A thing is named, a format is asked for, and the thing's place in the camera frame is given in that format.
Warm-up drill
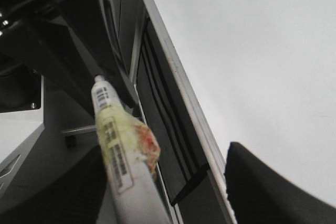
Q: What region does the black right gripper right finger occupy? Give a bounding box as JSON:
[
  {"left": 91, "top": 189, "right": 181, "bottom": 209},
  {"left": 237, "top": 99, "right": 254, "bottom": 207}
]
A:
[{"left": 224, "top": 142, "right": 335, "bottom": 223}]

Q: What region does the grey metal table frame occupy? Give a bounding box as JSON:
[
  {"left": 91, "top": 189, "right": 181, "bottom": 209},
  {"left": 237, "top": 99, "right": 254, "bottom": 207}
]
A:
[{"left": 0, "top": 0, "right": 234, "bottom": 224}]

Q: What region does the white black whiteboard marker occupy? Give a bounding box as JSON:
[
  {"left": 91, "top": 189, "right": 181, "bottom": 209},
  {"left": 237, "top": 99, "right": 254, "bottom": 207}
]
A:
[{"left": 91, "top": 75, "right": 171, "bottom": 223}]

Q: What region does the white whiteboard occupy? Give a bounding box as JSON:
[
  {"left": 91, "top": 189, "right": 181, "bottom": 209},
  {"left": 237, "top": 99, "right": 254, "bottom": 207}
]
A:
[{"left": 131, "top": 0, "right": 336, "bottom": 224}]

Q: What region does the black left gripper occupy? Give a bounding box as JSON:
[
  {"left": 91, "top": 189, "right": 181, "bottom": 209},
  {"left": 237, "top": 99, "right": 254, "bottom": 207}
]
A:
[{"left": 1, "top": 0, "right": 137, "bottom": 113}]

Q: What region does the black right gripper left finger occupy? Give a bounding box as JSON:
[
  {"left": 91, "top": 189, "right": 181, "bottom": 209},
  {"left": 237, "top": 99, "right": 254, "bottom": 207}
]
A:
[{"left": 1, "top": 146, "right": 107, "bottom": 223}]

